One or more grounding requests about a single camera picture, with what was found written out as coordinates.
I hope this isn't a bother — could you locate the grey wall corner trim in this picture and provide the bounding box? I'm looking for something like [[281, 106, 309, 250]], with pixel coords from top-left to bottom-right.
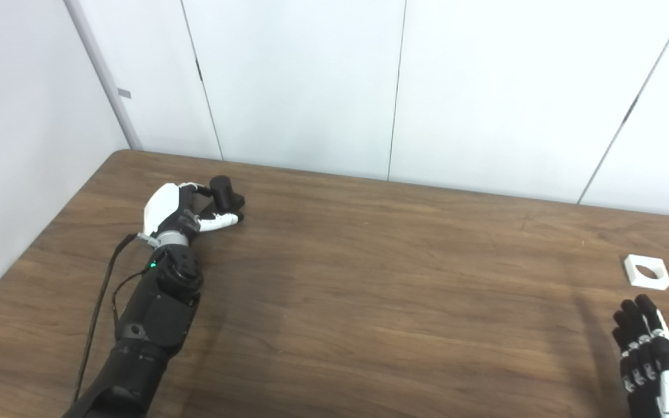
[[63, 0, 144, 152]]

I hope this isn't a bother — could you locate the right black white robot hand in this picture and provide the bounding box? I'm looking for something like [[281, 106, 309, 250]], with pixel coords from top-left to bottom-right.
[[612, 294, 669, 418]]

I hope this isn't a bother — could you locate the black peg with square base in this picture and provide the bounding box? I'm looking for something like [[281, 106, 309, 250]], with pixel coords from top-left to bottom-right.
[[209, 176, 246, 219]]

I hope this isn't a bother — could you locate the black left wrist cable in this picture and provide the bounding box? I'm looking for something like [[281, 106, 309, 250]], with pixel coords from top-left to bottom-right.
[[71, 233, 159, 405]]

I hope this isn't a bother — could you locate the white square piece with hole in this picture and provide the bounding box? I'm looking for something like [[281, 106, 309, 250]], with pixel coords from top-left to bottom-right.
[[624, 254, 669, 291]]

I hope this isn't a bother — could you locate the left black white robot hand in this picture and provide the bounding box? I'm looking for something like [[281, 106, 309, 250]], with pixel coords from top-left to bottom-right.
[[142, 182, 246, 240]]

